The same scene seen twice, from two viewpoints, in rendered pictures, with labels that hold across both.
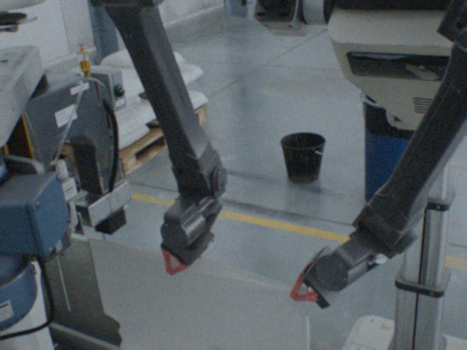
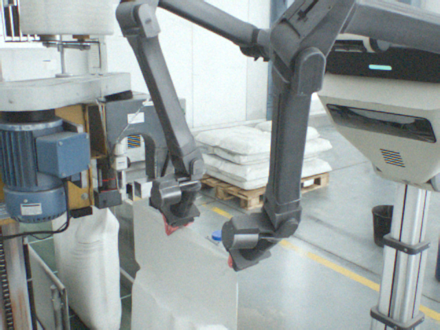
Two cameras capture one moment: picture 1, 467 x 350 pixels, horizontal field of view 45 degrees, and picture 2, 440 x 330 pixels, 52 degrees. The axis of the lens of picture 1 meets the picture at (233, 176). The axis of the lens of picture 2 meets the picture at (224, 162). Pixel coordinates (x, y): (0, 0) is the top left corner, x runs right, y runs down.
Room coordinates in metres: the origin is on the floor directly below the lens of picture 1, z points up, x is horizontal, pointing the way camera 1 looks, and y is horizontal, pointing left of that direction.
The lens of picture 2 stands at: (-0.12, -0.43, 1.53)
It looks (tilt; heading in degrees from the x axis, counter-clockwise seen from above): 15 degrees down; 21
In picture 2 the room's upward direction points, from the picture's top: 1 degrees clockwise
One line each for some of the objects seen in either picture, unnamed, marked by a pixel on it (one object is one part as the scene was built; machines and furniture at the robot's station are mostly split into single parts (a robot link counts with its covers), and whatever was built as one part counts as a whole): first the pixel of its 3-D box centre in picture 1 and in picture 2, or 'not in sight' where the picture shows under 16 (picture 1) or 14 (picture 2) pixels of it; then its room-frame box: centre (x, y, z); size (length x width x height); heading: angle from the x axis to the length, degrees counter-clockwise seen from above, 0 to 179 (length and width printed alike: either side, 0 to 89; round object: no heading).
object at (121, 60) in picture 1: (141, 62); (285, 130); (4.61, 0.68, 0.56); 0.67 x 0.43 x 0.15; 59
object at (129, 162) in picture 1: (128, 131); (262, 180); (4.32, 0.83, 0.07); 1.20 x 0.82 x 0.14; 151
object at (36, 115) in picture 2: not in sight; (28, 113); (0.73, 0.40, 1.35); 0.12 x 0.12 x 0.04
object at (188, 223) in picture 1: (192, 204); (175, 181); (0.86, 0.08, 1.17); 0.11 x 0.09 x 0.12; 150
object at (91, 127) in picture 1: (28, 135); (121, 130); (1.18, 0.45, 1.21); 0.30 x 0.25 x 0.30; 59
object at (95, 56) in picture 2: not in sight; (94, 53); (4.19, 2.78, 1.34); 0.24 x 0.04 x 0.32; 59
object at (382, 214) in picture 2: (303, 158); (390, 227); (3.37, -0.47, 0.13); 0.30 x 0.30 x 0.26
